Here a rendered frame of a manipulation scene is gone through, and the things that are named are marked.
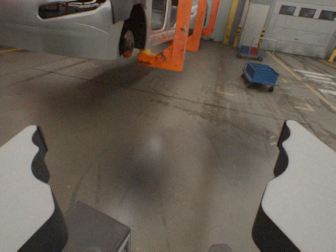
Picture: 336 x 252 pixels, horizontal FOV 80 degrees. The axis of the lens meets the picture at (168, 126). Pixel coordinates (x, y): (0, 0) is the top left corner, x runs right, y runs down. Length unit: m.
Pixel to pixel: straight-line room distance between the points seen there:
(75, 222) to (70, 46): 1.58
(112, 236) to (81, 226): 0.16
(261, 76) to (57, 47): 3.79
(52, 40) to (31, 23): 0.20
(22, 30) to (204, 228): 2.24
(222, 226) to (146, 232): 0.54
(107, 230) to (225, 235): 0.84
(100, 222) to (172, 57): 2.39
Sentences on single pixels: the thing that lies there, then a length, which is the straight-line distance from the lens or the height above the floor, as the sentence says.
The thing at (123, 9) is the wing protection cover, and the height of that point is 1.23.
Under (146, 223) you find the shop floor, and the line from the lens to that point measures 1.55.
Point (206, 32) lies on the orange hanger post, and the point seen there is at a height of 0.64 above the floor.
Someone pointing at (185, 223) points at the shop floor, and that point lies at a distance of 1.59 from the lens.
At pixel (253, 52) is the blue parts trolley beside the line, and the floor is 0.27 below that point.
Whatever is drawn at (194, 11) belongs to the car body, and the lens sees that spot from 8.13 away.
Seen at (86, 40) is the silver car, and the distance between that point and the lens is 2.18.
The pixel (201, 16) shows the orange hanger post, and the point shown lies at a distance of 4.86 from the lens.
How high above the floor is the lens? 1.29
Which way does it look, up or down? 30 degrees down
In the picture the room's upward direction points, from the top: 8 degrees clockwise
